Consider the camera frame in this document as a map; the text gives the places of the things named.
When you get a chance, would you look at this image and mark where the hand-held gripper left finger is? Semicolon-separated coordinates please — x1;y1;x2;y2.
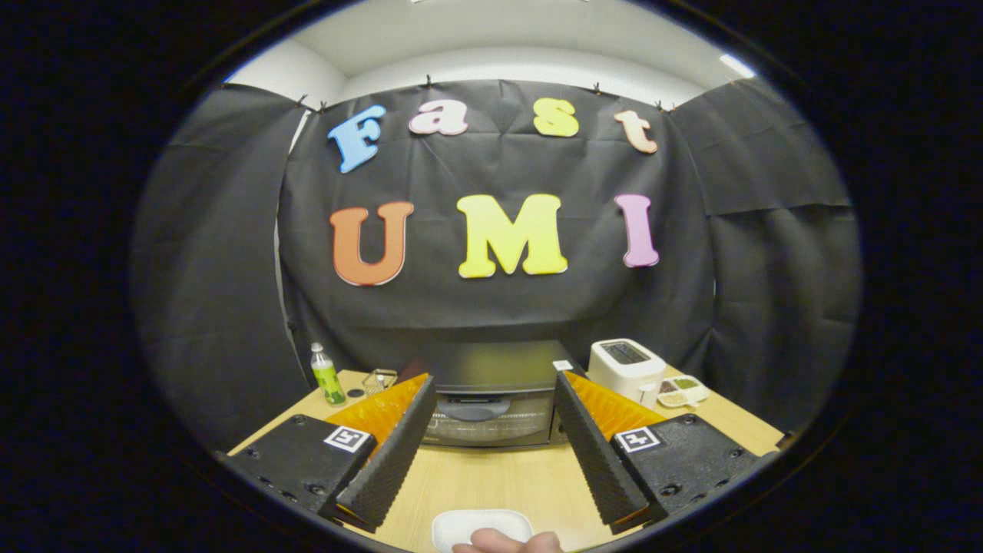
219;373;437;533

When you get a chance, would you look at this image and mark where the green label water bottle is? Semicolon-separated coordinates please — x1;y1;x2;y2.
310;343;347;406

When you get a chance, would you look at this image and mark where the divided white snack dish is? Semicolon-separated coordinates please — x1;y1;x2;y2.
655;375;710;409

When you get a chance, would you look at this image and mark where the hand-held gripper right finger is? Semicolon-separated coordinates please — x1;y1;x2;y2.
554;372;776;536

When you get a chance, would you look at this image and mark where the white square plate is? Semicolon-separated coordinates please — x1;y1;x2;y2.
432;509;535;553

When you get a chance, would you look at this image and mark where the black toaster oven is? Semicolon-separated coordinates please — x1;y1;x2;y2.
419;340;588;449

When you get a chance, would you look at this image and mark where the white bread toaster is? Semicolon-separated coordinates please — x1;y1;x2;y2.
587;339;667;406

